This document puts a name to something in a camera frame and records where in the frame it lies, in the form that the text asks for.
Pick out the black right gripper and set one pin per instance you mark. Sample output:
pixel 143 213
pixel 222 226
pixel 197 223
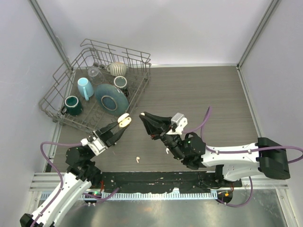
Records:
pixel 156 132

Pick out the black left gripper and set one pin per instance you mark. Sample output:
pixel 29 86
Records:
pixel 105 134

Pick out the beige earbud charging case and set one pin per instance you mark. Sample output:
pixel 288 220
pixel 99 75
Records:
pixel 124 120

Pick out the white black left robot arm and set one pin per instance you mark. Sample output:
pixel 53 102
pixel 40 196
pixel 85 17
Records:
pixel 81 174

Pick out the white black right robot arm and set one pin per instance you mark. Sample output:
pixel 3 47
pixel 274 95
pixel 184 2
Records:
pixel 265 157

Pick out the teal ceramic plate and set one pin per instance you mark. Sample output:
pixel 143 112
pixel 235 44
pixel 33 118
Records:
pixel 111 99

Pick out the dark green mug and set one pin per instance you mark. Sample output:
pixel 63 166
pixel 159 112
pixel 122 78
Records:
pixel 72 106

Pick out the white rimmed teal cup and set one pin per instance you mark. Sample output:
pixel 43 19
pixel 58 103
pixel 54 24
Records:
pixel 120 82

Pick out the light blue mug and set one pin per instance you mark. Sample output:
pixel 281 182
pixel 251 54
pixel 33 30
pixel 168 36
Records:
pixel 85 88

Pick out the clear drinking glass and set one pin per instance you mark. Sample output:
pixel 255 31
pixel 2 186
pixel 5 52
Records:
pixel 95 75

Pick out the striped beige mug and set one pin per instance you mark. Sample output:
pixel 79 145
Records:
pixel 117 69

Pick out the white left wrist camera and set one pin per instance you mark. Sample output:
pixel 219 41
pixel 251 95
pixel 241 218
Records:
pixel 95 144

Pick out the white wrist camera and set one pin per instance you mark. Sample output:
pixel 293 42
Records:
pixel 95 144
pixel 178 123

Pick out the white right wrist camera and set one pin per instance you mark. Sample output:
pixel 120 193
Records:
pixel 178 123

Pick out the grey wire dish rack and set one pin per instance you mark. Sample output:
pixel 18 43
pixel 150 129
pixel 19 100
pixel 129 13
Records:
pixel 103 82

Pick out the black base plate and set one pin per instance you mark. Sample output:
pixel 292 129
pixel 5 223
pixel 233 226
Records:
pixel 164 182

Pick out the white cable duct strip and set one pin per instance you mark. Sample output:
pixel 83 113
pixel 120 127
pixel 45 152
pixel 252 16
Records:
pixel 165 196

